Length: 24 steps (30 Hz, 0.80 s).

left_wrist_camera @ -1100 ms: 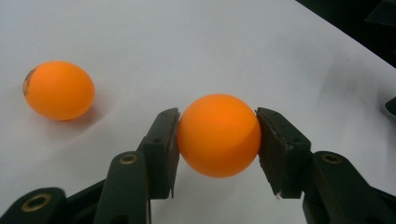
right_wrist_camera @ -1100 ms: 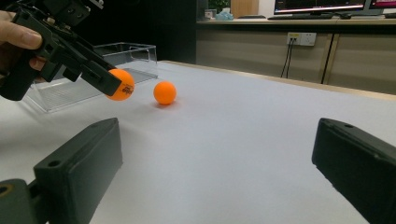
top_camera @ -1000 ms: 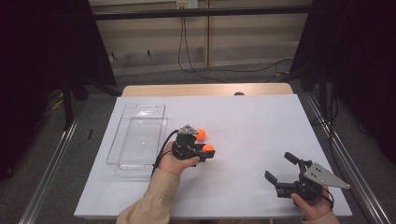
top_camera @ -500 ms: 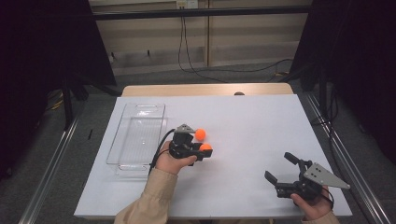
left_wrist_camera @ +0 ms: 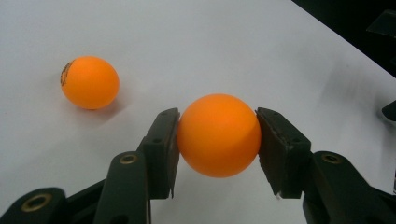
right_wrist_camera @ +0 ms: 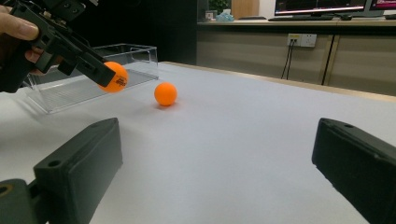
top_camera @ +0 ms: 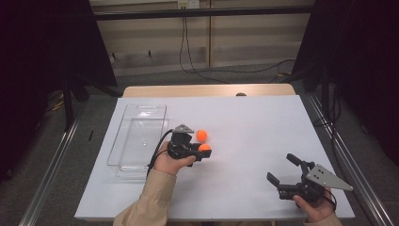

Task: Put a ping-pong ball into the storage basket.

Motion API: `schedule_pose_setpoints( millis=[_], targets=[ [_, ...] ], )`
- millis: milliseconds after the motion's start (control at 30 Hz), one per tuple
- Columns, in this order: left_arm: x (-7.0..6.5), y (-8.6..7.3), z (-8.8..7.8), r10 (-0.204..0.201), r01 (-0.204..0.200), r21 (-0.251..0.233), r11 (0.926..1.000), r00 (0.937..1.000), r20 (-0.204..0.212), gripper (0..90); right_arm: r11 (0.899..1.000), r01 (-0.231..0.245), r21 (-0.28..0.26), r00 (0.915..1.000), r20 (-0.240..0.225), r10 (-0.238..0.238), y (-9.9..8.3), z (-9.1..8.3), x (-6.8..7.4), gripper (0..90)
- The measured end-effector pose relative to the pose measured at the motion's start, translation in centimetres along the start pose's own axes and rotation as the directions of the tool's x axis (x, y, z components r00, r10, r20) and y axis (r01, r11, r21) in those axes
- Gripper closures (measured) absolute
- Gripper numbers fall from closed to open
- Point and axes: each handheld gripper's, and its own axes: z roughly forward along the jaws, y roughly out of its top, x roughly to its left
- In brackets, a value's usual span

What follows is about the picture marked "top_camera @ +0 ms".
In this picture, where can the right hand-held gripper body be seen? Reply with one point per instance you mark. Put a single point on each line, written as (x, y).
(315, 178)

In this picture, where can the clear plastic container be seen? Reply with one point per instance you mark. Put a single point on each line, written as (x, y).
(138, 138)

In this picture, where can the person's right hand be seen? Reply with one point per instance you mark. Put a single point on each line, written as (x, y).
(316, 210)

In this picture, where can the dark curtain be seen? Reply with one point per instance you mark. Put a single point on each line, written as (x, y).
(37, 62)
(370, 62)

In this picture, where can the white table board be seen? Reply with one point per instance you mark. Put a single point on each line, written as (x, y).
(251, 125)

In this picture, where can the person's left hand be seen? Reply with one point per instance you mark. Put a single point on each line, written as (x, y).
(167, 164)

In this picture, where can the black horizontal bar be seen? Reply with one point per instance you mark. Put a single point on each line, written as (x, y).
(200, 13)

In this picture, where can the white wall outlet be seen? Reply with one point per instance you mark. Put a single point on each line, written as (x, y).
(188, 3)

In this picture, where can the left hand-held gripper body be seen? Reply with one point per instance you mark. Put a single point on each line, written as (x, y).
(178, 146)

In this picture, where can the wooden table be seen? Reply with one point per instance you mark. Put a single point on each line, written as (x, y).
(188, 90)

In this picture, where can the black stand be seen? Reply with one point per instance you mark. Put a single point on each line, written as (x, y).
(67, 106)

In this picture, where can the orange ball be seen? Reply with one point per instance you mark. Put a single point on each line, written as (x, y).
(204, 147)
(201, 135)

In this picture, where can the metal floor rail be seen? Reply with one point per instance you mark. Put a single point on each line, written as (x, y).
(51, 179)
(360, 185)

